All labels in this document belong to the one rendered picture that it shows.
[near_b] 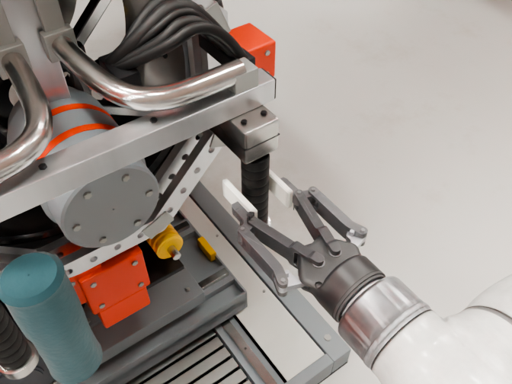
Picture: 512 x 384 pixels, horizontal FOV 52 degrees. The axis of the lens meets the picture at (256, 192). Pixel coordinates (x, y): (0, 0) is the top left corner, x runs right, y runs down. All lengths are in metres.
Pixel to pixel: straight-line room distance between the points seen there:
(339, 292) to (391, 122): 1.63
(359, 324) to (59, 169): 0.33
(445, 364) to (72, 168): 0.39
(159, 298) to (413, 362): 0.88
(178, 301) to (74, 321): 0.51
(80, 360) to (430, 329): 0.57
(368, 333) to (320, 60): 2.00
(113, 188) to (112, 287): 0.39
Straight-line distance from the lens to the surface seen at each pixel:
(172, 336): 1.33
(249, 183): 0.66
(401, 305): 0.55
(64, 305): 0.79
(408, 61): 2.54
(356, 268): 0.58
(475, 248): 1.81
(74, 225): 0.66
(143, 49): 0.63
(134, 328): 1.29
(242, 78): 0.59
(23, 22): 0.67
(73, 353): 0.89
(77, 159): 0.54
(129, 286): 1.03
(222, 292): 1.41
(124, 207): 0.67
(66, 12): 1.25
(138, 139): 0.55
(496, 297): 0.62
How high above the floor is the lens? 1.33
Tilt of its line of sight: 47 degrees down
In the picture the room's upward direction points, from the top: straight up
